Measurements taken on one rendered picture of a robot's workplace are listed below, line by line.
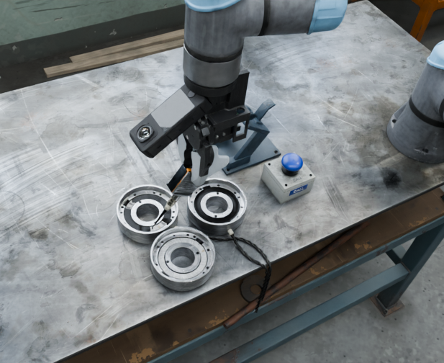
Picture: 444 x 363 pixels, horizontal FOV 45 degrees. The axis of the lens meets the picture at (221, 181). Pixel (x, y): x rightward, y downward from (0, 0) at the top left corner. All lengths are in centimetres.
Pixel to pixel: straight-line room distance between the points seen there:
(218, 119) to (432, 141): 55
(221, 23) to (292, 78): 66
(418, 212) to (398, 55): 40
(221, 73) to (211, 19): 8
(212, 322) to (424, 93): 62
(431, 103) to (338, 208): 27
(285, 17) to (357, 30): 85
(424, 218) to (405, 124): 34
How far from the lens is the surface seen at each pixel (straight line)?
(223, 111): 76
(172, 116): 72
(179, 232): 91
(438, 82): 108
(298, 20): 66
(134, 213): 93
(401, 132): 117
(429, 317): 196
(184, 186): 85
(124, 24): 269
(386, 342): 186
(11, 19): 250
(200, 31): 65
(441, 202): 149
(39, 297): 90
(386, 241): 135
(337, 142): 115
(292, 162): 98
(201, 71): 68
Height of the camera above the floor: 158
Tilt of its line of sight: 50 degrees down
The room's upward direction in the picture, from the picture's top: 8 degrees clockwise
